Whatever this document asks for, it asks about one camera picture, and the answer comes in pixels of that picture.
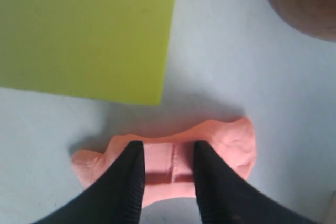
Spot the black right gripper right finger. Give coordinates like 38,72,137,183
193,141,298,223

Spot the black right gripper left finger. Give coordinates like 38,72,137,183
38,141,145,223

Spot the orange toy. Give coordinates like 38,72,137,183
72,118,257,207

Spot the yellow foam cube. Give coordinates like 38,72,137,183
1,0,175,105

